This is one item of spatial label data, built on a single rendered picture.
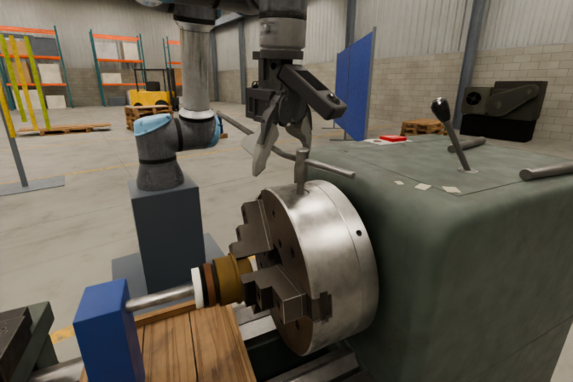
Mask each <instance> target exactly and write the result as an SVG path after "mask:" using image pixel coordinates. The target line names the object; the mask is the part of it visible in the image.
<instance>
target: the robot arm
mask: <svg viewBox="0 0 573 382"><path fill-rule="evenodd" d="M135 1H137V2H138V3H139V4H141V5H143V6H145V7H147V8H150V9H153V10H157V11H159V12H166V13H171V14H173V20H174V21H175V23H176V24H177V25H178V26H179V29H180V46H181V64H182V100H183V108H181V109H180V110H179V118H172V116H171V114H169V113H164V114H156V115H151V116H147V117H143V118H140V119H137V120H136V121H135V122H134V132H135V133H134V137H135V139H136V149H137V154H138V159H139V169H138V173H137V177H136V186H137V188H138V189H140V190H142V191H162V190H167V189H171V188H176V187H178V186H180V185H182V184H183V183H184V182H185V180H184V175H183V173H182V169H181V167H180V165H179V164H178V162H177V154H176V152H183V151H190V150H197V149H207V148H213V147H215V146H216V145H217V143H218V141H219V137H220V126H219V125H220V123H219V120H218V117H217V116H215V115H214V112H213V111H212V110H211V109H210V30H211V29H212V28H213V27H214V26H215V20H217V19H219V18H220V17H221V15H222V11H223V10H227V11H232V12H235V13H236V14H238V15H242V16H247V17H253V16H256V15H259V45H260V47H263V49H260V51H252V59H253V60H258V81H253V82H252V87H248V88H246V118H249V119H253V121H257V122H260V124H259V126H258V128H257V130H256V132H255V133H254V134H252V135H249V136H245V137H244V138H243V139H242V141H241V146H242V147H243V148H244V149H245V150H246V151H247V152H248V153H249V154H250V155H251V156H253V160H252V175H253V176H255V177H257V176H258V175H259V174H260V173H261V172H262V171H263V170H264V169H265V166H266V161H267V159H268V157H269V156H270V151H271V148H272V146H273V145H274V143H275V142H276V141H277V139H278V136H279V131H278V128H277V124H279V126H281V127H285V129H286V132H287V133H288V134H290V135H291V136H294V137H296V138H298V139H299V140H300V141H301V142H302V145H303V148H308V149H309V153H310V148H311V140H312V116H311V111H310V107H309V105H310V106H311V107H312V108H313V109H314V110H315V111H316V112H317V113H318V114H319V115H320V116H322V117H323V118H324V119H325V120H331V119H338V118H341V117H342V115H343V114H344V112H345V111H346V109H347V105H346V104H345V103H344V102H343V101H341V100H340V99H339V98H338V97H337V96H336V95H335V94H334V93H333V92H332V91H331V90H330V89H329V88H327V87H326V86H325V85H324V84H323V83H322V82H321V81H319V80H318V79H317V78H316V77H315V76H314V75H313V74H312V73H310V72H309V71H308V70H307V69H306V68H305V67H303V66H302V65H299V64H292V60H303V59H304V52H303V51H301V50H302V49H304V48H305V42H306V29H307V8H308V0H135ZM254 82H256V84H254ZM257 83H258V84H257ZM307 103H308V104H309V105H308V104H307ZM288 123H290V125H287V124H288Z"/></svg>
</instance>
